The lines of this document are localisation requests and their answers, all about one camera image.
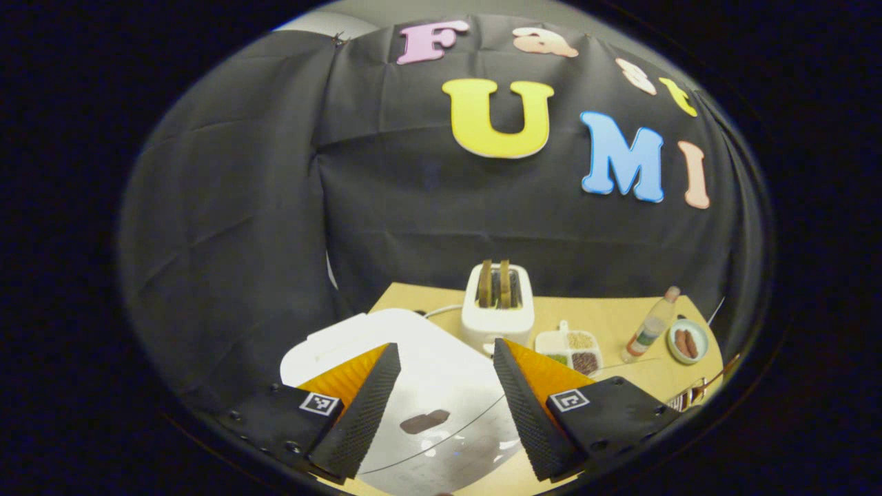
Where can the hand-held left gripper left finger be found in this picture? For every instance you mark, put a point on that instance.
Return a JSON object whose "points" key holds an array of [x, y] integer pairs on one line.
{"points": [[365, 413]]}

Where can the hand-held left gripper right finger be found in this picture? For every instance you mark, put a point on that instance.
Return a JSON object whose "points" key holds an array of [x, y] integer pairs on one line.
{"points": [[524, 406]]}

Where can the clear box of rice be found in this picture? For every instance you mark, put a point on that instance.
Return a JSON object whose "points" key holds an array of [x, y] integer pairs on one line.
{"points": [[482, 451]]}

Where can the white rice cooker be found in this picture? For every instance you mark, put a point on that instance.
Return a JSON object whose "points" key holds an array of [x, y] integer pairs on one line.
{"points": [[413, 351]]}

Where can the white divided grain dish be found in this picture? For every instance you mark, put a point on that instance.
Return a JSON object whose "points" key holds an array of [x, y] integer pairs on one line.
{"points": [[575, 344]]}

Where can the white toaster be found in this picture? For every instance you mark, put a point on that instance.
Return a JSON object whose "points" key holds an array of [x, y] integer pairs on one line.
{"points": [[496, 327]]}

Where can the brown toast slice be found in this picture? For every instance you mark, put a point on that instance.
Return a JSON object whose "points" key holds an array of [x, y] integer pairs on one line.
{"points": [[504, 286], [486, 286]]}

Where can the clear plastic bottle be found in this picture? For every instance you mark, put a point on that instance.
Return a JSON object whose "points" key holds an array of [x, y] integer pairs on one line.
{"points": [[648, 327]]}

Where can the red sausage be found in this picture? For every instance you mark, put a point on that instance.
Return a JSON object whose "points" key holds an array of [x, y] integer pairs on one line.
{"points": [[692, 344], [681, 343]]}

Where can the pale green plate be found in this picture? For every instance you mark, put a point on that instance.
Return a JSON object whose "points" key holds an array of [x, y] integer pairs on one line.
{"points": [[701, 341]]}

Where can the black backdrop cloth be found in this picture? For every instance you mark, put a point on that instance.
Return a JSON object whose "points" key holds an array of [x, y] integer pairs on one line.
{"points": [[241, 207]]}

